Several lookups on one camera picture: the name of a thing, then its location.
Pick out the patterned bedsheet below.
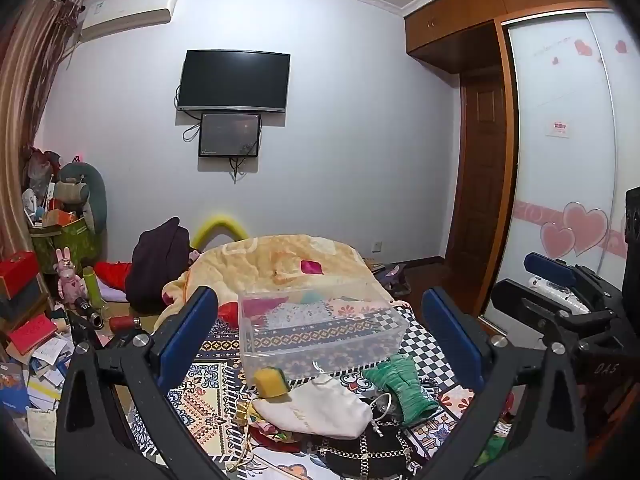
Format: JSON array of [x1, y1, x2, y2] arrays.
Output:
[[127, 304, 516, 480]]

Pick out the magenta folded cloth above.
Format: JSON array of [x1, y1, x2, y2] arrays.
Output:
[[243, 297, 290, 322]]

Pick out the white air conditioner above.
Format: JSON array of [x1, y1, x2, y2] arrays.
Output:
[[79, 0, 180, 44]]

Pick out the pair of shoes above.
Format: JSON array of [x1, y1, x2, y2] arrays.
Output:
[[374, 262, 412, 299]]

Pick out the yellow and green sponge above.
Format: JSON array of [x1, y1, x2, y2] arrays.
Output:
[[253, 367, 290, 400]]

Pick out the clear plastic storage box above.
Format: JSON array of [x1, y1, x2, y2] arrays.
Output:
[[237, 280, 410, 387]]

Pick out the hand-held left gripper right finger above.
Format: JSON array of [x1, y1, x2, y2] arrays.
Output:
[[415, 287, 587, 480]]

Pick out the dark maroon backpack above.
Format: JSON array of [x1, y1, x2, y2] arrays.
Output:
[[124, 217, 194, 314]]

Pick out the wooden overhead cabinet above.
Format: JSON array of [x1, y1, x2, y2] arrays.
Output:
[[403, 0, 615, 77]]

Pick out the black flashlight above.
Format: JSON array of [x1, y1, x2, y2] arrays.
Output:
[[74, 297, 106, 330]]

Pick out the grey-green plush pillow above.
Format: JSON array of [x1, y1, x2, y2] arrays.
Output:
[[57, 162, 109, 237]]

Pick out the small black wall monitor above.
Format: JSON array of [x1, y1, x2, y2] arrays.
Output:
[[198, 112, 262, 159]]

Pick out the pink bunny plush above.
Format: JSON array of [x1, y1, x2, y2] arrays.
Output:
[[54, 247, 86, 304]]

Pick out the yellow foam tube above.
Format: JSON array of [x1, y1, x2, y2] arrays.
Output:
[[192, 214, 250, 252]]

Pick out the white printed cloth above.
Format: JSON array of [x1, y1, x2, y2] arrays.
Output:
[[528, 275, 595, 317]]

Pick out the light green bottle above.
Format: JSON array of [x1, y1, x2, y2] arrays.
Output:
[[82, 266, 106, 312]]

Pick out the red floral cloth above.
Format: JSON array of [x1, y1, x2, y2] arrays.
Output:
[[249, 422, 302, 444]]

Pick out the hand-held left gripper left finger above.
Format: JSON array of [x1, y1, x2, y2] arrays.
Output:
[[54, 286, 231, 480]]

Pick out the striped brown curtain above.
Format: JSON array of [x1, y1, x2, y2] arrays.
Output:
[[0, 0, 84, 263]]

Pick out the bright green cloth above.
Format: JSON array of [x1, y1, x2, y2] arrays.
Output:
[[474, 434, 509, 467]]

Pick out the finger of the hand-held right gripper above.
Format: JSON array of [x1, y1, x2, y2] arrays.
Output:
[[523, 252, 626, 312], [490, 279, 618, 348]]

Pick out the blue book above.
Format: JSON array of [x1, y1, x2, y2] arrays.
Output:
[[0, 364, 31, 414]]

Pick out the small white fan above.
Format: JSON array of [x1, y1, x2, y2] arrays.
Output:
[[20, 188, 39, 221]]

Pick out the red box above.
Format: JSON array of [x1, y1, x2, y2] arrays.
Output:
[[0, 250, 41, 297]]

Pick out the yellow fleece blanket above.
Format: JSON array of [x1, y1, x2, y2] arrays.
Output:
[[152, 233, 397, 332]]

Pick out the brown wooden door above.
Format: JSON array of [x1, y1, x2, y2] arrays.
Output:
[[444, 72, 512, 267]]

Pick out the red book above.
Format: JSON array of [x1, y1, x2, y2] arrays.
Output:
[[7, 315, 59, 354]]

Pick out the white heart-print sliding door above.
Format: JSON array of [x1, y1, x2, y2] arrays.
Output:
[[477, 9, 640, 333]]

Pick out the wall-mounted black television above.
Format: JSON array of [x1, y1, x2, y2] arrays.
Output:
[[177, 49, 292, 113]]

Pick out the green knitted glove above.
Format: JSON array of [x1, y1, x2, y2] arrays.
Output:
[[362, 353, 441, 429]]

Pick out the green storage bin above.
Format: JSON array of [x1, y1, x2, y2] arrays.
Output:
[[29, 214, 101, 274]]

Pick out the white drawstring pouch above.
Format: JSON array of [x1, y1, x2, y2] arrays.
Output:
[[251, 374, 374, 439]]

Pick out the pile of papers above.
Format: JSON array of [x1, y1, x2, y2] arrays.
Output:
[[0, 330, 77, 463]]

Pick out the black chain strap bag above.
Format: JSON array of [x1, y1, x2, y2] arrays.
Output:
[[316, 421, 427, 477]]

